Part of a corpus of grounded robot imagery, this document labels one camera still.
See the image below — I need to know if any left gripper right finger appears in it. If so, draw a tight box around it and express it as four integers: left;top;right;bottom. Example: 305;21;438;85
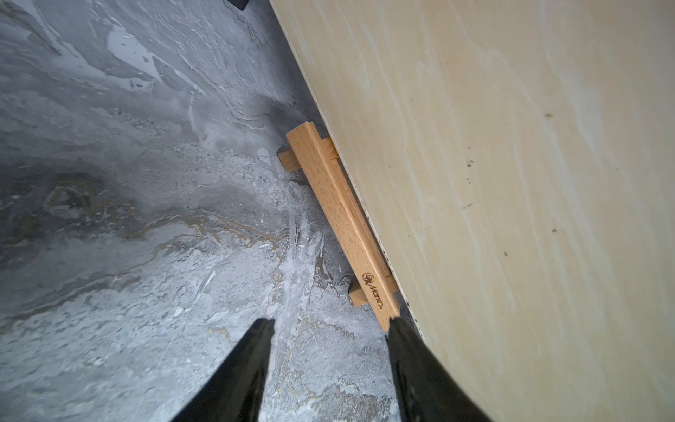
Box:
387;316;490;421

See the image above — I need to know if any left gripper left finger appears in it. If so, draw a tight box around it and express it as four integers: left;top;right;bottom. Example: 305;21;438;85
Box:
173;318;274;421

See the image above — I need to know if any wooden easel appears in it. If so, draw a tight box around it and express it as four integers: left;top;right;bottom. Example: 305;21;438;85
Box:
278;122;400;332

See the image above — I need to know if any plywood board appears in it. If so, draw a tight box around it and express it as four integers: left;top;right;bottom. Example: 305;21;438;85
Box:
272;1;674;421

